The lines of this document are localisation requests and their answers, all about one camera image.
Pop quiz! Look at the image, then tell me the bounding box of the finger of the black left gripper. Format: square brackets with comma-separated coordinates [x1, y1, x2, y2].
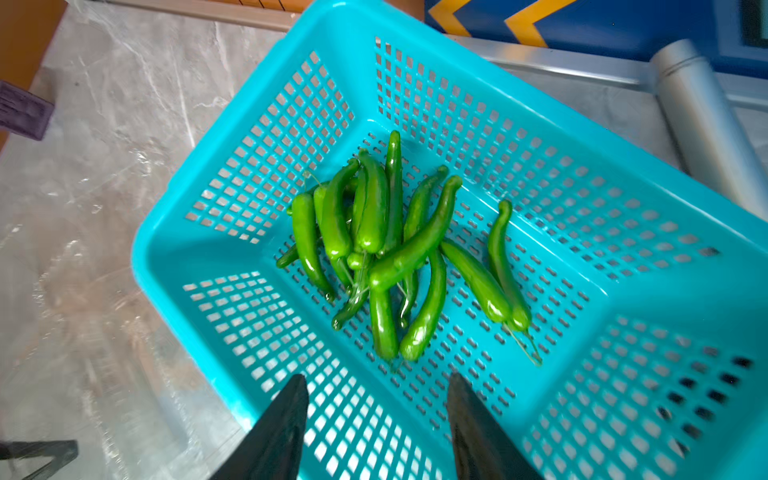
[1, 440, 79, 480]

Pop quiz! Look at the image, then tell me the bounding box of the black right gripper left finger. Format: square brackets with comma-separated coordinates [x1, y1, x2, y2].
[211, 374, 309, 479]

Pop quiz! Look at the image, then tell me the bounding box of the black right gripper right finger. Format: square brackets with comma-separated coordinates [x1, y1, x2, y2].
[447, 372, 542, 479]

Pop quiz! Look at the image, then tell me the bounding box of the small green pepper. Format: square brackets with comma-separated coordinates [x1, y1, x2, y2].
[378, 130, 403, 256]
[400, 250, 447, 362]
[292, 193, 336, 302]
[369, 175, 463, 291]
[369, 289, 399, 361]
[439, 239, 531, 349]
[399, 166, 449, 329]
[487, 200, 532, 334]
[320, 158, 359, 261]
[355, 150, 389, 254]

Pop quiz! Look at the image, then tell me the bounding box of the teal plastic mesh basket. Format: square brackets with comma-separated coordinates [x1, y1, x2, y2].
[132, 1, 767, 479]

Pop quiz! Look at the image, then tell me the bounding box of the purple embossed cube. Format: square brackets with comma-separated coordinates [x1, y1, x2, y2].
[0, 81, 54, 141]

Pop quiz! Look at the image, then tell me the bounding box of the grey cylinder rod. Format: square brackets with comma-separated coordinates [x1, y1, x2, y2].
[650, 40, 767, 220]

